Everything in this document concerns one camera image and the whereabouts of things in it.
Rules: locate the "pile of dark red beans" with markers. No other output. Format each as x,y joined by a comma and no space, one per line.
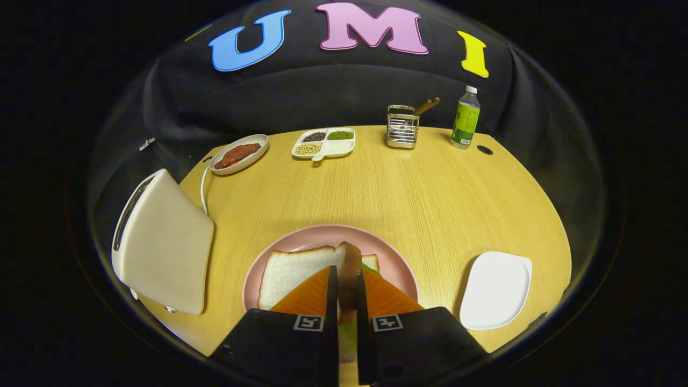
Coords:
314,136

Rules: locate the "pink round plate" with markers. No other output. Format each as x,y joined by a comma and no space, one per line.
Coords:
322,236

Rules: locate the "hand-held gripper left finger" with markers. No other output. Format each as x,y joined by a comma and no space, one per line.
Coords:
330,344

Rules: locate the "green lettuce leaf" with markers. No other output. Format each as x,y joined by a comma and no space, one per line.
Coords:
347,338

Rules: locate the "white toaster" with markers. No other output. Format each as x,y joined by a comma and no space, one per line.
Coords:
166,247

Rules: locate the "red meat slice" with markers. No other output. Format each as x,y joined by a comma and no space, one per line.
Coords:
236,155

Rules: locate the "silver clip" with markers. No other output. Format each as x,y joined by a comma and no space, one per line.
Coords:
146,144

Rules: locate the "white square plate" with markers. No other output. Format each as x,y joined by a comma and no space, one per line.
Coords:
494,290

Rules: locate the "pile of yellow soybeans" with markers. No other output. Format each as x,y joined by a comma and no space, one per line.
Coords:
307,149

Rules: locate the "green label plastic bottle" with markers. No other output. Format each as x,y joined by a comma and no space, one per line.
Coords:
465,121

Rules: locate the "white oval plate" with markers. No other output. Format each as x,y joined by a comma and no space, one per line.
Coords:
247,161

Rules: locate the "white divided tray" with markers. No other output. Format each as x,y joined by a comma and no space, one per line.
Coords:
341,148

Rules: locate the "white bread slice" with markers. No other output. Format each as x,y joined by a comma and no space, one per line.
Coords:
290,274
349,279

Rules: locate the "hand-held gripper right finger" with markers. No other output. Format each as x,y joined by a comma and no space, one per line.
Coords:
366,344

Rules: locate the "pile of green beans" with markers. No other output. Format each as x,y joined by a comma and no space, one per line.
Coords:
340,135

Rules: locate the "black backdrop cloth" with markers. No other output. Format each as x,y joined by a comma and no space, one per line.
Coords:
333,91

